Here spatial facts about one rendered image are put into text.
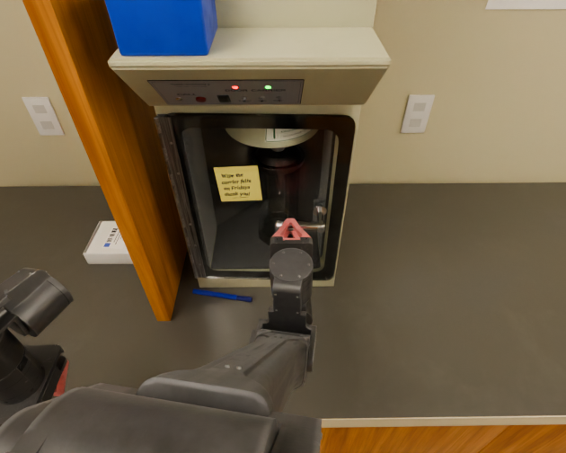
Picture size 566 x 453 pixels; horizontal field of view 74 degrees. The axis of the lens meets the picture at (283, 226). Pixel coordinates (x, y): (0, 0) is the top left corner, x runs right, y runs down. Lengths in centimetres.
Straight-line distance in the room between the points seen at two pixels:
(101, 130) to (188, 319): 47
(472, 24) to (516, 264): 60
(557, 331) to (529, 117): 61
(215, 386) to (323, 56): 38
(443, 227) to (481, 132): 32
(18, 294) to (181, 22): 36
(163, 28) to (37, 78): 79
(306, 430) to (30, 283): 43
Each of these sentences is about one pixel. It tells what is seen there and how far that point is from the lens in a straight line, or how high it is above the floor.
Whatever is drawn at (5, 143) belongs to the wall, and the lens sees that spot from 140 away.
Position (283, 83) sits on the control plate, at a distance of 50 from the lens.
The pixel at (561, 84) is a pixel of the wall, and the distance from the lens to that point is 131.
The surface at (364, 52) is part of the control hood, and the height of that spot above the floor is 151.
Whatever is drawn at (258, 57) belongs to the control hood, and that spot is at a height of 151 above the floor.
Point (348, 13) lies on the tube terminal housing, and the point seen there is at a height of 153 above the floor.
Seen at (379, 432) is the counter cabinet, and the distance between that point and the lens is 96.
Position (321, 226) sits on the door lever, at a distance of 67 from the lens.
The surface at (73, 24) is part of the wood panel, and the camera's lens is 56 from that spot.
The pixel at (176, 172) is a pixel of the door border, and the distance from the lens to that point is 68.
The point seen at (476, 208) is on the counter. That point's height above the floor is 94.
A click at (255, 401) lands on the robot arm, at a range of 18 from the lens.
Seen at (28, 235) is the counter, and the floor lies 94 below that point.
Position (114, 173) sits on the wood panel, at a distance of 62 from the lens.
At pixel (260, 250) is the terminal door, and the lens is 79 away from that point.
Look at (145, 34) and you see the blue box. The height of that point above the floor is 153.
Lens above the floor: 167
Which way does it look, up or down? 44 degrees down
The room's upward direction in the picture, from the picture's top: straight up
